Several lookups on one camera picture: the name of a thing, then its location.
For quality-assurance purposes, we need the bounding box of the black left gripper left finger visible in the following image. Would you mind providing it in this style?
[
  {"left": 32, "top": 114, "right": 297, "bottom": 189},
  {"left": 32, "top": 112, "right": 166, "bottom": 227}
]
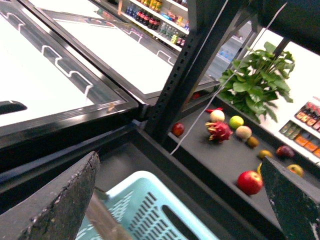
[{"left": 0, "top": 151, "right": 100, "bottom": 240}]

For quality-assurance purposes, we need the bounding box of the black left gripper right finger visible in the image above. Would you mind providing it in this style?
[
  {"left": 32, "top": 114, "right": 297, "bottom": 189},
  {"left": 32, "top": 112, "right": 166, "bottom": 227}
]
[{"left": 260, "top": 157, "right": 320, "bottom": 240}]

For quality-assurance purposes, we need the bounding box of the light blue plastic basket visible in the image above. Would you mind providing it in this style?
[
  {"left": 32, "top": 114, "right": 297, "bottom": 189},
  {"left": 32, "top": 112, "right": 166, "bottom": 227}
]
[{"left": 74, "top": 170, "right": 221, "bottom": 240}]

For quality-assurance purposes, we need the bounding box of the red yellow mango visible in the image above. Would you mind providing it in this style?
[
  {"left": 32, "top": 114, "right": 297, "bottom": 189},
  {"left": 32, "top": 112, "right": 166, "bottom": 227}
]
[{"left": 286, "top": 164, "right": 304, "bottom": 178}]

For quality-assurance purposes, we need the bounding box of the yellow star fruit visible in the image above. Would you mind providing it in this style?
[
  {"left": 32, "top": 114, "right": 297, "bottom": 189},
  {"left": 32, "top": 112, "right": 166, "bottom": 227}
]
[{"left": 256, "top": 163, "right": 262, "bottom": 178}]

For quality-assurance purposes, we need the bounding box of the red apple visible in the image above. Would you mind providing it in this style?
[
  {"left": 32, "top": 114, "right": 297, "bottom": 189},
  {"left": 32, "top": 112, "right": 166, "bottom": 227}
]
[{"left": 236, "top": 170, "right": 264, "bottom": 196}]

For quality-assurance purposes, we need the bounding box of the dark purple fruit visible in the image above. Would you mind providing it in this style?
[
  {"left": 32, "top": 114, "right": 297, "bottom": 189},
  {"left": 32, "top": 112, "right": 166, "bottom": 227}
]
[{"left": 276, "top": 145, "right": 295, "bottom": 158}]

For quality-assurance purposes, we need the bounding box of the brown kiwi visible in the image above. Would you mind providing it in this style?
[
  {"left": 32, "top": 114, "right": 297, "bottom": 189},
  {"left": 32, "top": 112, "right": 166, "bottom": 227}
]
[
  {"left": 258, "top": 149, "right": 273, "bottom": 160},
  {"left": 246, "top": 136, "right": 260, "bottom": 149}
]

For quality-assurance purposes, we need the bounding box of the right sauce bottle shelf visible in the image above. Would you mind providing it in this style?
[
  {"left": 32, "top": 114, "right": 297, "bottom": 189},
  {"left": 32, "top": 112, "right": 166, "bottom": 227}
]
[{"left": 279, "top": 96, "right": 320, "bottom": 166}]

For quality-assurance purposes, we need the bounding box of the beige round melon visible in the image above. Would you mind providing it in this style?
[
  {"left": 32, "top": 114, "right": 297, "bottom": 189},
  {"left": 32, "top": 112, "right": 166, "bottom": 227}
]
[{"left": 235, "top": 125, "right": 252, "bottom": 140}]

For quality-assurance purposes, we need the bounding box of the black fruit tray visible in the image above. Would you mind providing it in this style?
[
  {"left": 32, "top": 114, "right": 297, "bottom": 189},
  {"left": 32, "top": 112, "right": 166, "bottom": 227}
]
[{"left": 173, "top": 97, "right": 320, "bottom": 240}]

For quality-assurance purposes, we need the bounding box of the green apple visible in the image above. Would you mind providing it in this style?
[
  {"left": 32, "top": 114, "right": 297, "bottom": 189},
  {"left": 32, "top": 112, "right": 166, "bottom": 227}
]
[{"left": 229, "top": 115, "right": 245, "bottom": 130}]

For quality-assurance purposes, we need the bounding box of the pink dragon fruit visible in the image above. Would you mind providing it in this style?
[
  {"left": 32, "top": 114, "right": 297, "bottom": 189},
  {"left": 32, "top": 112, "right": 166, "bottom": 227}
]
[{"left": 204, "top": 121, "right": 233, "bottom": 143}]

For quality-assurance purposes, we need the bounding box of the white round fruit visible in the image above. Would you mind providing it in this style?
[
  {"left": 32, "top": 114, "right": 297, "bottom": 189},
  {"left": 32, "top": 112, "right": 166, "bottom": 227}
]
[{"left": 210, "top": 110, "right": 225, "bottom": 123}]

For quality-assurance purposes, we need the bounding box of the green potted plant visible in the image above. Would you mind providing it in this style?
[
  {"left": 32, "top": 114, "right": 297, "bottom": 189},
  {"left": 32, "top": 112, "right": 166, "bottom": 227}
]
[{"left": 219, "top": 42, "right": 296, "bottom": 123}]

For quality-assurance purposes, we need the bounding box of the red chili pepper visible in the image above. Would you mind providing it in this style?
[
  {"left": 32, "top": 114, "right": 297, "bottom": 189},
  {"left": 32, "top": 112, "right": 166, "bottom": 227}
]
[{"left": 205, "top": 107, "right": 223, "bottom": 114}]

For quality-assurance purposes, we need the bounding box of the red nectarine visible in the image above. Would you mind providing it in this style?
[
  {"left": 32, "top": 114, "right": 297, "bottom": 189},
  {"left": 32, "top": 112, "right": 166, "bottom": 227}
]
[{"left": 171, "top": 122, "right": 185, "bottom": 137}]

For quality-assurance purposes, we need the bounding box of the glass freezer lid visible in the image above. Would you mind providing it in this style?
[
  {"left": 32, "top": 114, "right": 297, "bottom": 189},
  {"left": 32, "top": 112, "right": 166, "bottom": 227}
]
[{"left": 0, "top": 0, "right": 177, "bottom": 145}]

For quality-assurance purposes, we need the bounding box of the left beverage shelf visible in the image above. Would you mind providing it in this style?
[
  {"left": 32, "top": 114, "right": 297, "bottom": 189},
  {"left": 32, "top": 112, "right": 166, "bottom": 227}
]
[{"left": 117, "top": 0, "right": 190, "bottom": 52}]

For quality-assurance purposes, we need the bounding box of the white hanging cable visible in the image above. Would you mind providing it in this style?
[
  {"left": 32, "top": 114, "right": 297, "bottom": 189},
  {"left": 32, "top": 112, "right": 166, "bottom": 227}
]
[{"left": 169, "top": 1, "right": 288, "bottom": 156}]

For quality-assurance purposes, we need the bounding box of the black metal shelf post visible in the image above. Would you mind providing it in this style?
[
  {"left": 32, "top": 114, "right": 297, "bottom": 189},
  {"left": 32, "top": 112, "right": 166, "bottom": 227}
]
[{"left": 144, "top": 0, "right": 246, "bottom": 144}]

